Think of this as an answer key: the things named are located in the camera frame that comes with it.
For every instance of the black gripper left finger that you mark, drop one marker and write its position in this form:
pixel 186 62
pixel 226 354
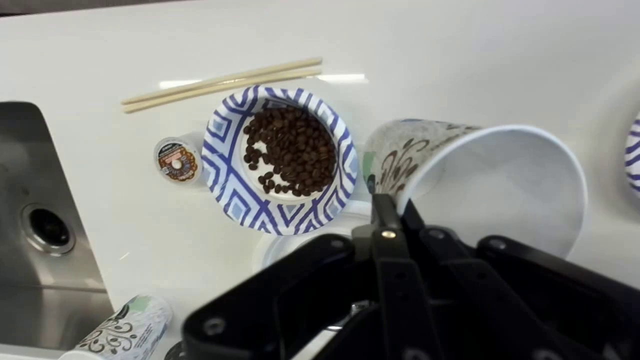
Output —
pixel 300 300

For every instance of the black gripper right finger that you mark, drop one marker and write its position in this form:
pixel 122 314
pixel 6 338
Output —
pixel 533 307

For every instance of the patterned paper cup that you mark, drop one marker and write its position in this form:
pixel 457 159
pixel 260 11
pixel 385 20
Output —
pixel 126 331
pixel 521 181

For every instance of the blue patterned paper bowl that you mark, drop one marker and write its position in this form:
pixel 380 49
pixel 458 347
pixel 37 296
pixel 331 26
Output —
pixel 232 186
pixel 632 157

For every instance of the coffee beans pile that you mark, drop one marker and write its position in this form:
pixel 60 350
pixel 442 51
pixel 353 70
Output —
pixel 300 150

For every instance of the small round jar lid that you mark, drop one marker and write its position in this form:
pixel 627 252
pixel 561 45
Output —
pixel 177 161

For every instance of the wooden chopstick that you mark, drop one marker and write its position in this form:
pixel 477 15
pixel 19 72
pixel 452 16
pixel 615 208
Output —
pixel 221 81
pixel 221 91

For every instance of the steel sink basin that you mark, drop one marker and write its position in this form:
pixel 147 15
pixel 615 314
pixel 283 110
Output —
pixel 41 232

